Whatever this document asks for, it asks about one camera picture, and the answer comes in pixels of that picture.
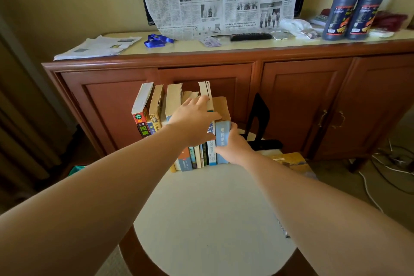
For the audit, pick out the person's right hand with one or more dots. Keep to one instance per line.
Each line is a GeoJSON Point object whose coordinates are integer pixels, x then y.
{"type": "Point", "coordinates": [236, 153]}

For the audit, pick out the person's left hand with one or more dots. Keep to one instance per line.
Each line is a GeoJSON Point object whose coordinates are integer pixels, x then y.
{"type": "Point", "coordinates": [194, 120]}

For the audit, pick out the lavender cover book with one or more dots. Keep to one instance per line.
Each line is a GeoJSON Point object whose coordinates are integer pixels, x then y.
{"type": "Point", "coordinates": [223, 133]}

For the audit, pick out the yellowed blue cover book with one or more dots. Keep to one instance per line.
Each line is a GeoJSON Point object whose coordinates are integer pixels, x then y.
{"type": "Point", "coordinates": [186, 96]}

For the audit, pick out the small dark picture booklet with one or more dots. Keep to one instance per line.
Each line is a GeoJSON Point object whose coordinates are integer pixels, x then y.
{"type": "Point", "coordinates": [205, 154]}

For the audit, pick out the teal orange cover book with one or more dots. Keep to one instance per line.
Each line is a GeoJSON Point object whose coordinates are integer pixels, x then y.
{"type": "Point", "coordinates": [173, 98]}

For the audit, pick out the large white teal textbook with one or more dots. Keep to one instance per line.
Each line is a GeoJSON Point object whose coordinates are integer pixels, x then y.
{"type": "Point", "coordinates": [205, 88]}

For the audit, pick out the grey cover book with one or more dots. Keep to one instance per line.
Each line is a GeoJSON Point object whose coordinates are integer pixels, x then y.
{"type": "Point", "coordinates": [197, 156]}

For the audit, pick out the yellow picture storybook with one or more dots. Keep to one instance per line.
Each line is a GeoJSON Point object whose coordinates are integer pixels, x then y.
{"type": "Point", "coordinates": [157, 101]}

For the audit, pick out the dark figure cover book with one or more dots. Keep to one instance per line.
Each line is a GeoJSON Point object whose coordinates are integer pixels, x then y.
{"type": "Point", "coordinates": [150, 127]}

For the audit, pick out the black metal bookend rack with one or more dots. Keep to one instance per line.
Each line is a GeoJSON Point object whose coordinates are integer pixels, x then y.
{"type": "Point", "coordinates": [262, 107]}

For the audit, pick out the yellow painting cover paperback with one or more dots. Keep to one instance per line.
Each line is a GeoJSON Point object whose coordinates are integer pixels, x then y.
{"type": "Point", "coordinates": [291, 159]}

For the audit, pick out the person's right forearm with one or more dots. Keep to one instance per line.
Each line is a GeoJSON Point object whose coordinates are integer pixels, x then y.
{"type": "Point", "coordinates": [323, 214]}

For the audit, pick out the person's left forearm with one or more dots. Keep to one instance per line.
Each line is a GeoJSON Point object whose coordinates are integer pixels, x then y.
{"type": "Point", "coordinates": [81, 204]}

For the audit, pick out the round wooden table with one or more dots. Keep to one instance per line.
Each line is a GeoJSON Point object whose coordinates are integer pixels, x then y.
{"type": "Point", "coordinates": [210, 214]}

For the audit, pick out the small lavender packet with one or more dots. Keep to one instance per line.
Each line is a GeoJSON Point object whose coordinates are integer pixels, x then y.
{"type": "Point", "coordinates": [210, 42]}

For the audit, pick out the wooden sideboard cabinet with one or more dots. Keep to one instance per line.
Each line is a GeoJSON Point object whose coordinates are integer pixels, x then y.
{"type": "Point", "coordinates": [106, 107]}

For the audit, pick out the black remote control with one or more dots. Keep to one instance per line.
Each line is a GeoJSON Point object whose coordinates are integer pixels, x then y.
{"type": "Point", "coordinates": [250, 36]}

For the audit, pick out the folded newspaper pile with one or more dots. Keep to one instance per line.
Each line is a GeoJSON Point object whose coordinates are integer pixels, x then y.
{"type": "Point", "coordinates": [93, 47]}

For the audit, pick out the green bin liner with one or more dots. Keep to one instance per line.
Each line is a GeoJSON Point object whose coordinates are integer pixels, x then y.
{"type": "Point", "coordinates": [76, 169]}

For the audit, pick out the white plastic bag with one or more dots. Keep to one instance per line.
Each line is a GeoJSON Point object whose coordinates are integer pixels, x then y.
{"type": "Point", "coordinates": [294, 25]}

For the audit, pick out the small clear packet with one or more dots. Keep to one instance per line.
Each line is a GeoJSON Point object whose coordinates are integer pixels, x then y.
{"type": "Point", "coordinates": [310, 34]}

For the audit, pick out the grey blue flat booklet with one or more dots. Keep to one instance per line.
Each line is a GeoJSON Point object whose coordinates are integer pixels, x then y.
{"type": "Point", "coordinates": [318, 20]}

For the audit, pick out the beige curtain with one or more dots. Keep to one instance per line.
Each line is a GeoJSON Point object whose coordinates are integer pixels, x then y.
{"type": "Point", "coordinates": [19, 123]}

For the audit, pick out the dark blue red-capped bottle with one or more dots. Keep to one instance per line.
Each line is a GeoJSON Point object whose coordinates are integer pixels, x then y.
{"type": "Point", "coordinates": [341, 7]}
{"type": "Point", "coordinates": [367, 7]}

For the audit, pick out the small white box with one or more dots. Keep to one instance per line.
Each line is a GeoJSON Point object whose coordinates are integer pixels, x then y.
{"type": "Point", "coordinates": [381, 33]}

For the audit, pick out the dark red bag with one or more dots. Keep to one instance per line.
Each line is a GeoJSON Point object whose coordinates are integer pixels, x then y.
{"type": "Point", "coordinates": [389, 22]}

